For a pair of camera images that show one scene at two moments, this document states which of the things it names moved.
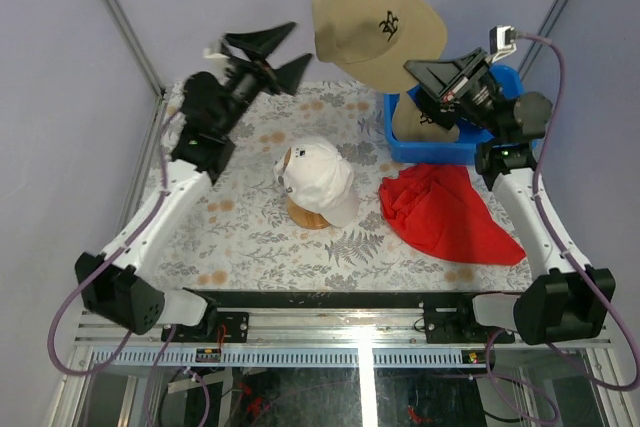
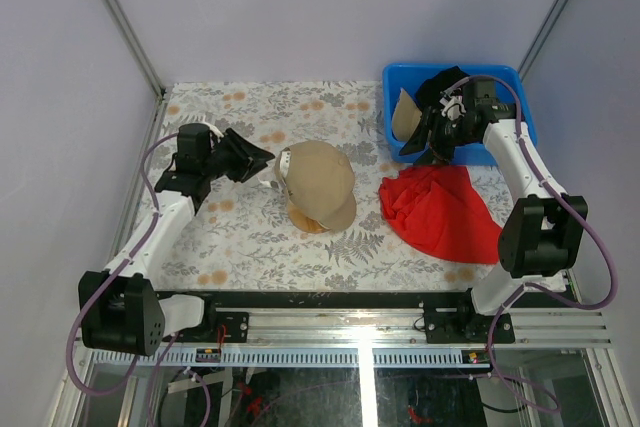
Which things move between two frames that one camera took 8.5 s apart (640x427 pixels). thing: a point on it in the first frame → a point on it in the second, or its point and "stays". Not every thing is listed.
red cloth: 437,209 stays
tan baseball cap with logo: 368,23 → 319,189
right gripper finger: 433,107 → 432,156
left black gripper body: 249,77 → 228,159
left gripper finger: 288,76 → 256,164
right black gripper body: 478,95 → 446,134
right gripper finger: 433,74 → 420,137
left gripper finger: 259,45 → 257,156
